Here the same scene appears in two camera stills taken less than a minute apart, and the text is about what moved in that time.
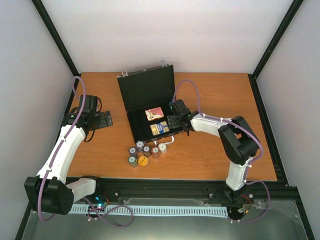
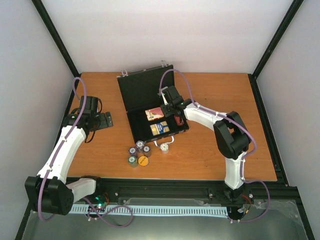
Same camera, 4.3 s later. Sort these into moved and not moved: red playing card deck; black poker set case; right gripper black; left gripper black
Moved: right gripper black
Not moved: red playing card deck; black poker set case; left gripper black
